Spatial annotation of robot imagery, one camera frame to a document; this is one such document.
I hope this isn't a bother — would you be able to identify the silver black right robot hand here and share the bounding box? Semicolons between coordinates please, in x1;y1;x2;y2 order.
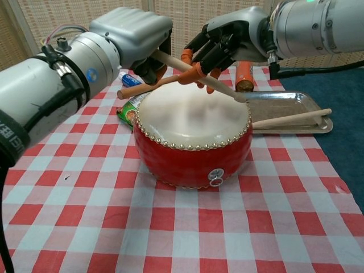
179;5;274;94

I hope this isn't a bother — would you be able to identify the light wooden drumstick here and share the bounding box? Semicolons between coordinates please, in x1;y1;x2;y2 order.
155;51;246;102
252;108;333;129

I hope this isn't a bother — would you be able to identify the rectangular stainless steel tray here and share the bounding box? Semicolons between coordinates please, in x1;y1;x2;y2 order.
235;90;334;134

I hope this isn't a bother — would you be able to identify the brown wooden rolling pin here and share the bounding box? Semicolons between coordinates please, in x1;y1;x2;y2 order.
117;74;183;100

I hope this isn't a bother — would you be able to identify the orange cylindrical can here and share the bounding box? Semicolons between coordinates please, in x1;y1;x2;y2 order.
235;61;255;93

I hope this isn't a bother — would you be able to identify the teal table cover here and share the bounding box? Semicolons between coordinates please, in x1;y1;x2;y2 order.
272;59;364;216

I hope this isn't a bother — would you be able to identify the red drum with white skin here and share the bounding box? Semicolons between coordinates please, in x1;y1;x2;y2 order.
133;80;253;191

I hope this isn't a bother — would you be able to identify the green silver snack packet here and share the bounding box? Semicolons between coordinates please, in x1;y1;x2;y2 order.
115;92;151;133

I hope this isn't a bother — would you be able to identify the woven beige folding screen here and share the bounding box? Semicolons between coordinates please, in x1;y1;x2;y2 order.
0;0;364;73

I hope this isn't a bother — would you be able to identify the white blue toothpaste tube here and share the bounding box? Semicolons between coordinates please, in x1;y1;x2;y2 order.
121;71;143;88

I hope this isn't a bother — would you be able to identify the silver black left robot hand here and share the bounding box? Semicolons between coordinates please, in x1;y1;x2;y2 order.
88;7;174;86

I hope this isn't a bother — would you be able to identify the red white checkered tablecloth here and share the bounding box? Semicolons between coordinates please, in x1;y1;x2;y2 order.
0;65;364;273

